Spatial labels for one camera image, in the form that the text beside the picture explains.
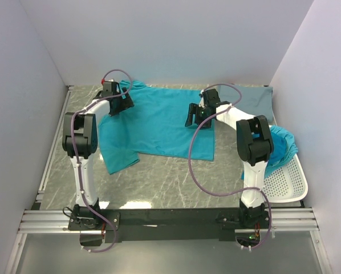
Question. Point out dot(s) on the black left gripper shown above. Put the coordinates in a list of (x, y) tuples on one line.
[(126, 103)]

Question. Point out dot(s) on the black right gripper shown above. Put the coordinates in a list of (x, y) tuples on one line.
[(194, 109)]

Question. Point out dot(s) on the teal t shirt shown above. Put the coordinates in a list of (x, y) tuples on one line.
[(155, 125)]

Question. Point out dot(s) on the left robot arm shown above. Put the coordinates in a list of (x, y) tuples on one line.
[(80, 141)]

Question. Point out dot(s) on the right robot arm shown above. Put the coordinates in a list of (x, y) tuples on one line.
[(252, 201)]

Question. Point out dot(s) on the folded light blue t shirt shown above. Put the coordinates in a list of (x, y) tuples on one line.
[(255, 100)]

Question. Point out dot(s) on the blue t shirt in basket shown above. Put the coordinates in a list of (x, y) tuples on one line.
[(284, 147)]

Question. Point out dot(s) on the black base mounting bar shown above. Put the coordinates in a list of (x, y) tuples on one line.
[(171, 224)]

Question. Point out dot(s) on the white perforated laundry basket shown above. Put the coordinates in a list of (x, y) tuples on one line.
[(287, 184)]

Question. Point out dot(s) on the aluminium frame rail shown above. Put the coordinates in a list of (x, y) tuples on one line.
[(34, 220)]

